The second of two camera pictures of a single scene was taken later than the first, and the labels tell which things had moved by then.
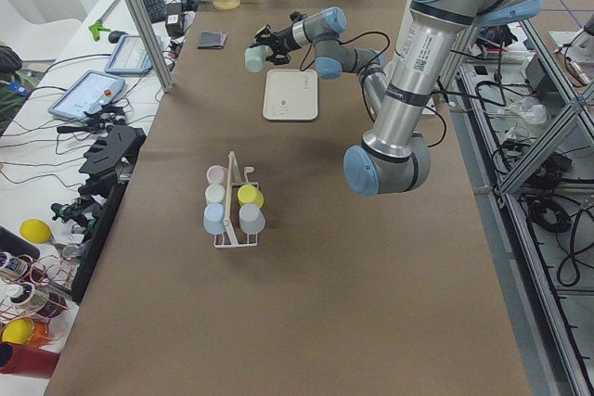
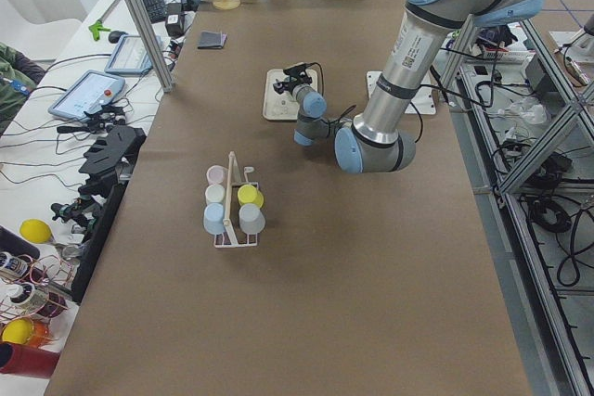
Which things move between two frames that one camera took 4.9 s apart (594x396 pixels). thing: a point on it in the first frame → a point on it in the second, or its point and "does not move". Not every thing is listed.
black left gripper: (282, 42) → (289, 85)
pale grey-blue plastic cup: (251, 219) does not move
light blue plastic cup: (213, 218) does not move
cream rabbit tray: (290, 95) does not move
